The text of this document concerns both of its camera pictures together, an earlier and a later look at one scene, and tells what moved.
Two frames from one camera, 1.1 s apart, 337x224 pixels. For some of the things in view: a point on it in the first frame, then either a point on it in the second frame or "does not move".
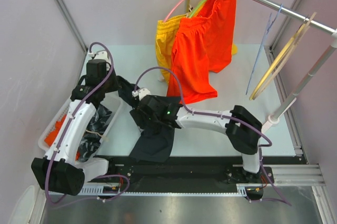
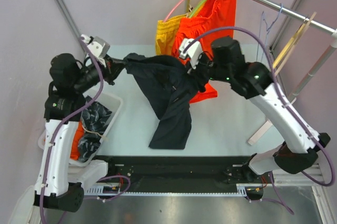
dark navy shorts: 155,143 to 168,86
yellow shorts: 165,31 does not move
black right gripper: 138,114 to 196,72
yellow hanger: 276,61 does not move
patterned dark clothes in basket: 93,134 does not move
